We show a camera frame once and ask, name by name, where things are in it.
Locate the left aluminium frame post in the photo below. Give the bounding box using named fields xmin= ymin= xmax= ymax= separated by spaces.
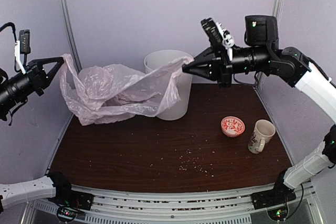
xmin=60 ymin=0 xmax=82 ymax=73

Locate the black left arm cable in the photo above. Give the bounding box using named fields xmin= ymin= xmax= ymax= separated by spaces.
xmin=0 ymin=22 xmax=17 ymax=41

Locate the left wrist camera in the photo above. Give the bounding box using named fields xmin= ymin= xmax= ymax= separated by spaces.
xmin=13 ymin=29 xmax=32 ymax=74

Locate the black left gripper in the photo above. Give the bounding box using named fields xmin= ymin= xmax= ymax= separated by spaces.
xmin=0 ymin=56 xmax=65 ymax=114

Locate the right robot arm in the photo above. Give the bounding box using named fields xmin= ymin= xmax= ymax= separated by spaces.
xmin=182 ymin=15 xmax=335 ymax=209

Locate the translucent pink plastic bag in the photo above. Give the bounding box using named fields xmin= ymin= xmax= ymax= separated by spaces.
xmin=59 ymin=53 xmax=195 ymax=126

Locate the cream patterned ceramic mug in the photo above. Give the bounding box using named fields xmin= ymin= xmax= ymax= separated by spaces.
xmin=248 ymin=119 xmax=276 ymax=154

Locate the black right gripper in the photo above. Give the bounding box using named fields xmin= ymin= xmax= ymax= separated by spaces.
xmin=181 ymin=42 xmax=269 ymax=88

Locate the front aluminium rail base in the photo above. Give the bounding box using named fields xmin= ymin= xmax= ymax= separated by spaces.
xmin=19 ymin=180 xmax=326 ymax=223

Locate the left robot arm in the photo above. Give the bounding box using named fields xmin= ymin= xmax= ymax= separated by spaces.
xmin=1 ymin=67 xmax=76 ymax=222

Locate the red patterned ceramic bowl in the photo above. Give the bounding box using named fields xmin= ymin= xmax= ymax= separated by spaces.
xmin=220 ymin=116 xmax=245 ymax=137

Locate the white plastic trash bin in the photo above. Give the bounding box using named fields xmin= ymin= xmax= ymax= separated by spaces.
xmin=144 ymin=49 xmax=193 ymax=121

